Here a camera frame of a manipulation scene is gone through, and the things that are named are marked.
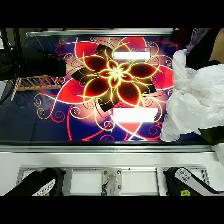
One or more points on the silver frame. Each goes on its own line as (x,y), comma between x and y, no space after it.
(113,181)

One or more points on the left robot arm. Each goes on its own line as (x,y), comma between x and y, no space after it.
(46,175)

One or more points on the white shirt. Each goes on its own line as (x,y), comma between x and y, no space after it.
(193,96)

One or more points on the yellow wooden rack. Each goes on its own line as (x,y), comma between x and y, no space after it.
(36,87)

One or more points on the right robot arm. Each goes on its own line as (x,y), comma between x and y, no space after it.
(186,181)

